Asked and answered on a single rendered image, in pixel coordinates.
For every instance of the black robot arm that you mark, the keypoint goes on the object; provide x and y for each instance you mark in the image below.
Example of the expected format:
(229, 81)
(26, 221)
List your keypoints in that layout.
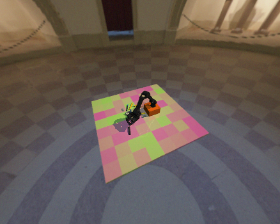
(136, 112)

